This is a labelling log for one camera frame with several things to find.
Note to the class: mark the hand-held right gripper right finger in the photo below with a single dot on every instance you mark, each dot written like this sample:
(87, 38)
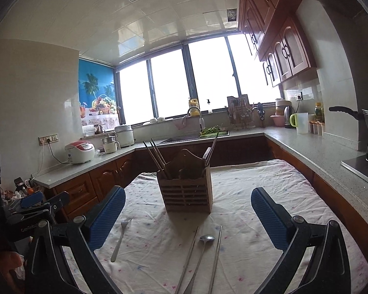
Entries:
(270, 220)

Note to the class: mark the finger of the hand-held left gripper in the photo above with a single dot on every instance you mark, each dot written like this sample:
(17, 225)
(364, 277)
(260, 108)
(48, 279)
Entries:
(32, 201)
(21, 229)

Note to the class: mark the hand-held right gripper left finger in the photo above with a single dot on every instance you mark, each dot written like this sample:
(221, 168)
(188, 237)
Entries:
(107, 217)

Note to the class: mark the brown wooden chopstick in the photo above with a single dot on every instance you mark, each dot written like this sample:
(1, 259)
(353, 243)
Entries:
(150, 154)
(156, 159)

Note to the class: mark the wooden utensil holder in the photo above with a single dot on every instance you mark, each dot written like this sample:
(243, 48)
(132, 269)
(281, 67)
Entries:
(184, 193)

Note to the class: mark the metal fork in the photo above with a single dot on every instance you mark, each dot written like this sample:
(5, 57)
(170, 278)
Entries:
(124, 224)
(207, 154)

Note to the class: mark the metal chopstick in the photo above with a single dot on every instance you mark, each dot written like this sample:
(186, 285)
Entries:
(188, 257)
(215, 142)
(217, 257)
(211, 147)

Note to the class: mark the person's left hand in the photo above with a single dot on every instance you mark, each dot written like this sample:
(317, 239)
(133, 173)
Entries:
(12, 262)

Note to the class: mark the floral white tablecloth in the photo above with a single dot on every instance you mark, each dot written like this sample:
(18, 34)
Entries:
(248, 183)

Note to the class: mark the metal spoon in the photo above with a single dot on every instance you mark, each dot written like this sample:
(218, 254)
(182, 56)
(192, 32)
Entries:
(207, 238)

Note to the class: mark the white rice cooker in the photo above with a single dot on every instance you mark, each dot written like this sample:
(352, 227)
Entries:
(79, 152)

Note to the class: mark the small white electric pot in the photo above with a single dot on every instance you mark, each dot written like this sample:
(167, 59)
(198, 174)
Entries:
(110, 145)

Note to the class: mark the grey speckled countertop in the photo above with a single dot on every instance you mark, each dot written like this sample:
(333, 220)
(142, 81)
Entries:
(309, 150)

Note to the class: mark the white steamer pot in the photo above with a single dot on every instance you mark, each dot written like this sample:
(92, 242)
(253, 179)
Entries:
(124, 134)

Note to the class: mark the pink plastic basin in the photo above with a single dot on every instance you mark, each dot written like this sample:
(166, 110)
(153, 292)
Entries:
(277, 120)

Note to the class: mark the spice jar set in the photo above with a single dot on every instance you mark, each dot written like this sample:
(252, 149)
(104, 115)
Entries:
(316, 128)

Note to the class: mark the green colander with vegetables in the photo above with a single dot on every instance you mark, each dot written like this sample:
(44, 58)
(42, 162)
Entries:
(213, 131)

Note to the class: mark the black knife holder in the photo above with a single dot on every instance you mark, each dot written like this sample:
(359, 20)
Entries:
(261, 115)

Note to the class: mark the white bowls on sill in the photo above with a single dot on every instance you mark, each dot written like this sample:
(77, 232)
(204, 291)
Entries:
(155, 121)

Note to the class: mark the kitchen sink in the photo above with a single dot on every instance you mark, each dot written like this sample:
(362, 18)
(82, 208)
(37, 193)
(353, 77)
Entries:
(181, 137)

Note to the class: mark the gas stove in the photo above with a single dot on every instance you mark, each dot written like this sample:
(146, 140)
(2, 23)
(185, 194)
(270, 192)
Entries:
(365, 165)

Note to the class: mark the steel electric kettle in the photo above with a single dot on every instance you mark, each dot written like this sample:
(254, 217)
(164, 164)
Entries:
(289, 111)

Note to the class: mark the metal dish rack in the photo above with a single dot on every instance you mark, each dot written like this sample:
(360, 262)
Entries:
(240, 113)

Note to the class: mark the yellow lid bottle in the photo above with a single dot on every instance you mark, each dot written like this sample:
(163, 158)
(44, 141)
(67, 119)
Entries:
(319, 111)

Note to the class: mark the steel kitchen faucet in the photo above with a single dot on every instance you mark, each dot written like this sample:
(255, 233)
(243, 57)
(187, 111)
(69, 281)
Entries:
(199, 115)

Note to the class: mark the clear soap dispenser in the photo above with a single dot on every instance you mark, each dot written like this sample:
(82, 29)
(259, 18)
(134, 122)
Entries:
(208, 107)

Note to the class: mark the tropical printed roller blind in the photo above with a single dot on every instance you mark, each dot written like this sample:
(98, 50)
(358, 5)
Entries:
(95, 82)

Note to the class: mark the yellow oil bottle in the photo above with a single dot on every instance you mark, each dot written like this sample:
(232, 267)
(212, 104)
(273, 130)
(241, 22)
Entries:
(193, 105)

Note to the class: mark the large kitchen window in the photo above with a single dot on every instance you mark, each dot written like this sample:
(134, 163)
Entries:
(202, 79)

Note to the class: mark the wooden upper cabinets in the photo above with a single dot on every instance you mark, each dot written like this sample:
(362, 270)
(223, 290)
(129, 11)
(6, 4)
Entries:
(282, 36)

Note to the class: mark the white wall socket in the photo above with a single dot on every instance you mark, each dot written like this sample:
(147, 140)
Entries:
(299, 96)

